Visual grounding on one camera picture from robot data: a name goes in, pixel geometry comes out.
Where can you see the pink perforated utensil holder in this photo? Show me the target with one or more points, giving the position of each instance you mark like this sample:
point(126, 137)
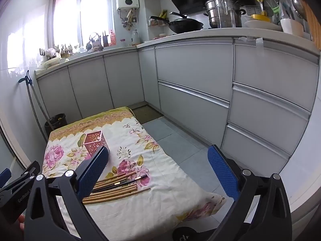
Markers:
point(93, 141)

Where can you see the floral tablecloth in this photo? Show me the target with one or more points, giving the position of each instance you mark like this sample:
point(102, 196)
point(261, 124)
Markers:
point(174, 197)

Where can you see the black trash bin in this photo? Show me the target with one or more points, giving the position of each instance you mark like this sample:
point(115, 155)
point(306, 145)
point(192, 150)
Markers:
point(56, 121)

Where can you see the white bowl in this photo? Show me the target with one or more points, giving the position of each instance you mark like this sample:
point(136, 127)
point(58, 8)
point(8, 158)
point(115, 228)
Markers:
point(292, 27)

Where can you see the mop with blue clip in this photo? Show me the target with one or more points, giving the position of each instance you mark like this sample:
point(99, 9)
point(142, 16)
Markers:
point(32, 94)

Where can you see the white kettle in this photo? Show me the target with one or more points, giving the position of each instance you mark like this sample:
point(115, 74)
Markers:
point(135, 38)

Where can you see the kitchen cabinets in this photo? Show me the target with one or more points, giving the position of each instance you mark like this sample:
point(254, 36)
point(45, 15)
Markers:
point(252, 98)

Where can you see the steel steamer pot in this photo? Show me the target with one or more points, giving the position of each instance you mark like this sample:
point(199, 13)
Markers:
point(224, 14)

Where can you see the person left hand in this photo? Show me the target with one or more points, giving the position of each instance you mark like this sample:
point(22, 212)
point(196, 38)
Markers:
point(21, 220)

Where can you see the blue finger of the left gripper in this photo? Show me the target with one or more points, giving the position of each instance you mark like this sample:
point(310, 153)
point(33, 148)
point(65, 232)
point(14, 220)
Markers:
point(5, 176)

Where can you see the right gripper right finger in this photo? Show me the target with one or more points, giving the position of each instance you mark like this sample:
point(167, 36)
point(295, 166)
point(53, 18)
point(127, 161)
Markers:
point(260, 210)

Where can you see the wooden chopstick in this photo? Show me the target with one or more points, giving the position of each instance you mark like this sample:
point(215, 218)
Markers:
point(120, 194)

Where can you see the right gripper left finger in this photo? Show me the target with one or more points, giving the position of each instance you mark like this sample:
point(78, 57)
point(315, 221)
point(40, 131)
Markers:
point(44, 220)

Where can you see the black chopstick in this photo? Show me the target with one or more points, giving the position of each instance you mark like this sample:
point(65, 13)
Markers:
point(118, 184)

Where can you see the black wok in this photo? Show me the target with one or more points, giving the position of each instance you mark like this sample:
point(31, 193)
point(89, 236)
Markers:
point(182, 24)

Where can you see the window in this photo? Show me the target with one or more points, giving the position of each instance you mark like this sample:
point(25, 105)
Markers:
point(73, 22)

